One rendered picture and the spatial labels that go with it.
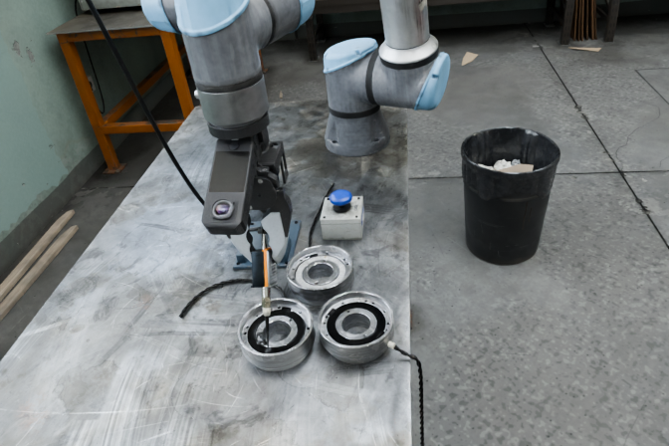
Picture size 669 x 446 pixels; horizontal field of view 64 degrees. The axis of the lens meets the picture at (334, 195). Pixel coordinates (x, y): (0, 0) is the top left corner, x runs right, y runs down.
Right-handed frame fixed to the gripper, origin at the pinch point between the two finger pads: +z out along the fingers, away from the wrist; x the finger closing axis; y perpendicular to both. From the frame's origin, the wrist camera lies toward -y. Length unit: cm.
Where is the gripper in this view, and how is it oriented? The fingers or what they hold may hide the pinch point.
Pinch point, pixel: (264, 259)
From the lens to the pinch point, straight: 72.0
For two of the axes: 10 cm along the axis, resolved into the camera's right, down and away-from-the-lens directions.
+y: 0.8, -5.6, 8.3
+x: -9.9, 0.4, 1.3
